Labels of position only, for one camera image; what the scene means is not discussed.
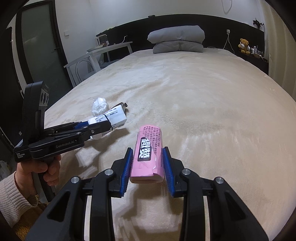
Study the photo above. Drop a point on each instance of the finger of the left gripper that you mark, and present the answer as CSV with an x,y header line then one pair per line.
x,y
66,127
89,130

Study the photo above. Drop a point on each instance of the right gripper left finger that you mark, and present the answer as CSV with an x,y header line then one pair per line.
x,y
122,168

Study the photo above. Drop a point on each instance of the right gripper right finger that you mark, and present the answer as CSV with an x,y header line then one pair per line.
x,y
172,169

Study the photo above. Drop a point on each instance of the pink tissue pack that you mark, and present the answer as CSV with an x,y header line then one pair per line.
x,y
147,165

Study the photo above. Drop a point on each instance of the white printed box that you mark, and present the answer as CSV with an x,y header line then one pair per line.
x,y
115,115

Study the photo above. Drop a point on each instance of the left forearm beige sleeve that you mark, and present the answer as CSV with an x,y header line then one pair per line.
x,y
18,214

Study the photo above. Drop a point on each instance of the left hand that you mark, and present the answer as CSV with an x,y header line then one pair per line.
x,y
24,179

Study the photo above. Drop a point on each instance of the crumpled white tissue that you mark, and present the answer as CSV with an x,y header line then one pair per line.
x,y
100,106

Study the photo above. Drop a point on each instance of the white chair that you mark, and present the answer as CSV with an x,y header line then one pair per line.
x,y
83,70

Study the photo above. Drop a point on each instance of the white side table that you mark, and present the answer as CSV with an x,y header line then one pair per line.
x,y
72,67

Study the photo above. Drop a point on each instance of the dark door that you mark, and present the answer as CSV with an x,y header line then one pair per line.
x,y
40,49

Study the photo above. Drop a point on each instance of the white device on table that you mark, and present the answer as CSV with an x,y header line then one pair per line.
x,y
102,40

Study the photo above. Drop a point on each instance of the grey lower pillow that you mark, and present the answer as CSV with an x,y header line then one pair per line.
x,y
174,46

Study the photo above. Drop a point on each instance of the grey pillow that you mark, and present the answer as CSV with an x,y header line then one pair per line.
x,y
174,46
179,33

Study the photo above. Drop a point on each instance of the grey upper pillow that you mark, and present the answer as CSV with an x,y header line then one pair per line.
x,y
179,33

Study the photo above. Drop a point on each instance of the black nightstand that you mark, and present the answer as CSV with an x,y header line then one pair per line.
x,y
260,63

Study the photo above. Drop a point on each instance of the brown teddy bear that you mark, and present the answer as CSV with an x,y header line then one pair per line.
x,y
244,46

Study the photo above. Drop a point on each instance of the black headboard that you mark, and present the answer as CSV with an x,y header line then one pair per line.
x,y
220,33

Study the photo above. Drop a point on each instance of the cream curtain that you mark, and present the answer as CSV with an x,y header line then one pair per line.
x,y
281,49

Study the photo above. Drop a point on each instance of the small dark plant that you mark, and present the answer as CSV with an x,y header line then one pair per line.
x,y
258,24

